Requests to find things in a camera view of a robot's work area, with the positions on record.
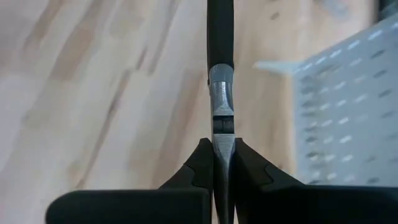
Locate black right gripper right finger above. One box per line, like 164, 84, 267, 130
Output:
233, 138, 398, 224

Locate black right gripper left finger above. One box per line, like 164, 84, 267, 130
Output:
45, 138, 215, 224

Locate black handled needle-nose pliers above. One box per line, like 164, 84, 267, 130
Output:
206, 0, 236, 224

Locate white perforated pegboard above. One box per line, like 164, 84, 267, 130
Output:
253, 12, 398, 187

